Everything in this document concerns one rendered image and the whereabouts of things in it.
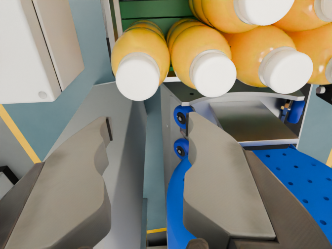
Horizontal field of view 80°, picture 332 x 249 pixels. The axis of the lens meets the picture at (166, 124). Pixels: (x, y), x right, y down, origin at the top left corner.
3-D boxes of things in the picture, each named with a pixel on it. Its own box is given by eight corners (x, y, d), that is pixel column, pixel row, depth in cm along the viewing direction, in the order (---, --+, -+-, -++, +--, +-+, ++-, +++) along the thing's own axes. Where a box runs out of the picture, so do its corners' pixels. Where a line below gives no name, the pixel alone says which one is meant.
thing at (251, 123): (207, 113, 40) (227, 155, 29) (208, 102, 38) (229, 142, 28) (257, 110, 40) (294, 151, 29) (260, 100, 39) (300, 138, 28)
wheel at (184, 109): (188, 134, 35) (196, 130, 36) (189, 111, 32) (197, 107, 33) (171, 124, 38) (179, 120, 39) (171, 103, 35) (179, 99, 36)
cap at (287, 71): (311, 51, 19) (324, 56, 17) (293, 90, 21) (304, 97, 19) (271, 47, 18) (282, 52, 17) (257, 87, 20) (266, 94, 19)
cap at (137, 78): (122, 97, 20) (119, 104, 19) (113, 57, 18) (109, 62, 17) (160, 93, 20) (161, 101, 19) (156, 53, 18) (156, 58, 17)
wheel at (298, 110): (284, 125, 36) (297, 129, 35) (292, 103, 34) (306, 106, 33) (288, 115, 39) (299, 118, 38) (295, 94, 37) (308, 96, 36)
